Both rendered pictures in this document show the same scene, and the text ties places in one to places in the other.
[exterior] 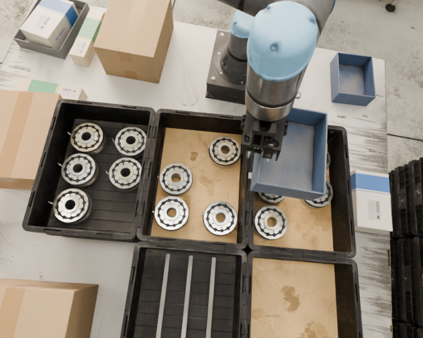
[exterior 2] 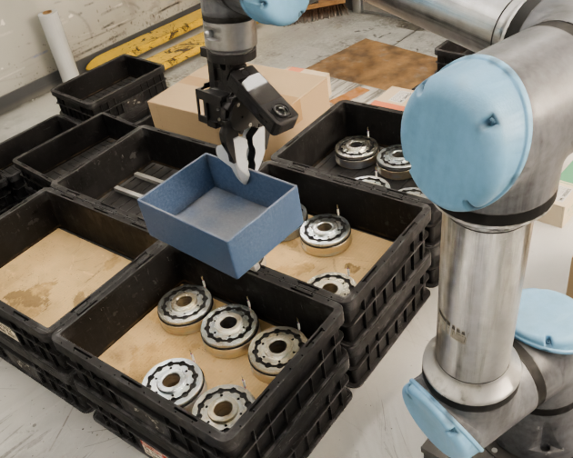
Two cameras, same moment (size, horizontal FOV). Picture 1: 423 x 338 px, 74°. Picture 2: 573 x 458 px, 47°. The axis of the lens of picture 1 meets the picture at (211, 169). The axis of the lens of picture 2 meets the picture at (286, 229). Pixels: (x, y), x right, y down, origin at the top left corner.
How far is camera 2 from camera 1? 1.17 m
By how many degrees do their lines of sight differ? 67
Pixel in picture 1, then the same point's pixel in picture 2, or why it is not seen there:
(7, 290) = (296, 97)
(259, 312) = (108, 266)
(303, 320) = (56, 302)
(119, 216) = not seen: hidden behind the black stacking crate
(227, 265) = not seen: hidden behind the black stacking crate
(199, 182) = (307, 262)
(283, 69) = not seen: outside the picture
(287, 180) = (194, 219)
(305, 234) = (135, 351)
